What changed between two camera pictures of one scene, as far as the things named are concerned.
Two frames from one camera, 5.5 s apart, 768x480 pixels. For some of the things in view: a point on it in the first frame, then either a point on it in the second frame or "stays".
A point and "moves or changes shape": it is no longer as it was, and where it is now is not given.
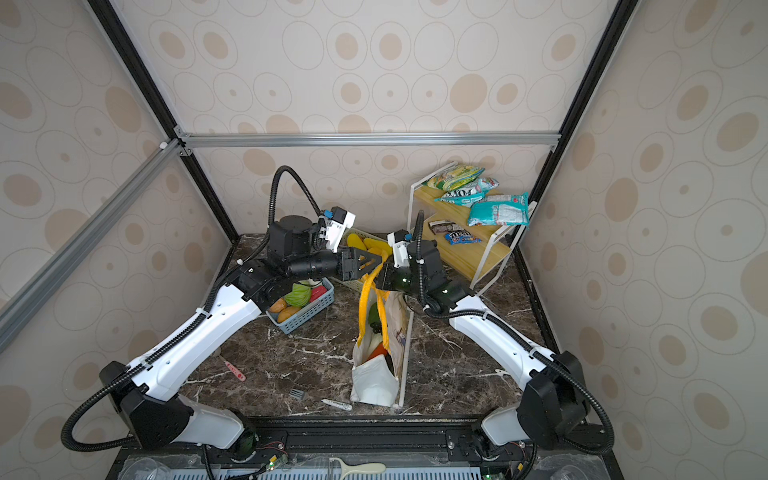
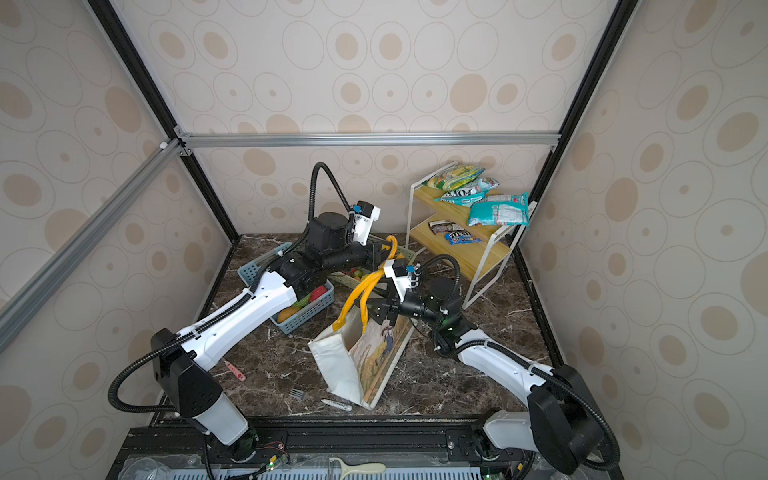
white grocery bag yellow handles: (380, 342) moves or changes shape
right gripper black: (383, 280) -> (387, 311)
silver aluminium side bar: (29, 295) stays
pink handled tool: (234, 370) stays
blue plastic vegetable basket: (287, 326) stays
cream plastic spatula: (360, 467) stays
